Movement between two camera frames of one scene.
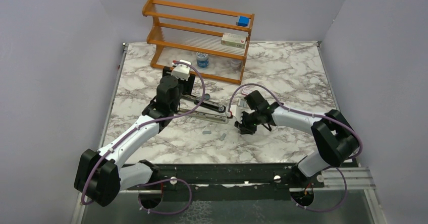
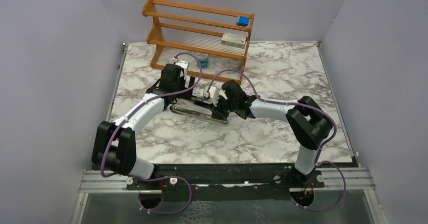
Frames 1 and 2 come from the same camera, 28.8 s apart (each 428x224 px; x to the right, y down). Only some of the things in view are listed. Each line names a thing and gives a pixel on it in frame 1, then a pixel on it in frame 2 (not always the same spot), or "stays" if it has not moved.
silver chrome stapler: [198, 114] stays
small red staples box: [246, 91] stays
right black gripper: [243, 128] → [216, 112]
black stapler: [206, 103] stays
